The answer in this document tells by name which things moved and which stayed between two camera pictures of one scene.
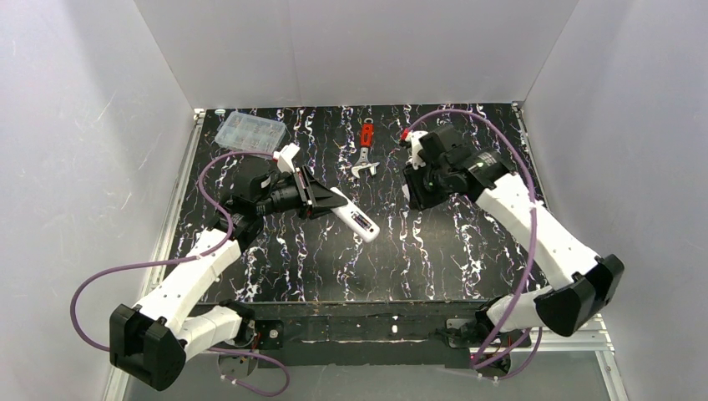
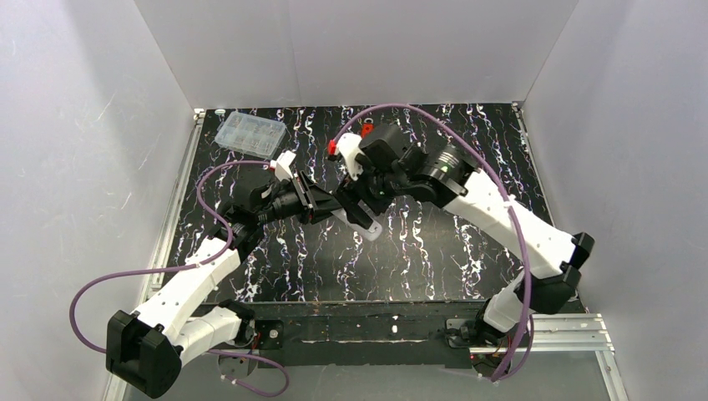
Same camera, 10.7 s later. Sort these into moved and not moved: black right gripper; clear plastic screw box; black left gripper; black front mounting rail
Moved: black right gripper
Not moved: black front mounting rail; clear plastic screw box; black left gripper
